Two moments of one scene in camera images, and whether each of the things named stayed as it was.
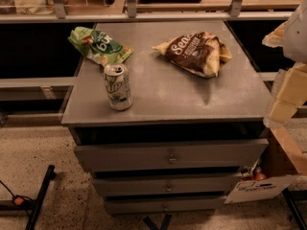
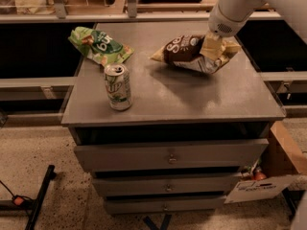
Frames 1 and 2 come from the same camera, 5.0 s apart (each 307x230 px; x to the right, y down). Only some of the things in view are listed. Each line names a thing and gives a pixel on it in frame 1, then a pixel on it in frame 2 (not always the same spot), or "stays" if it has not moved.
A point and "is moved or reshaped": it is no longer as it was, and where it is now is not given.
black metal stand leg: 38,203 stays
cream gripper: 296,37 to 220,20
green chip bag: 99,46 stays
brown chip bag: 198,52 is moved or reshaped
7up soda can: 118,86 stays
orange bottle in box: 259,175 stays
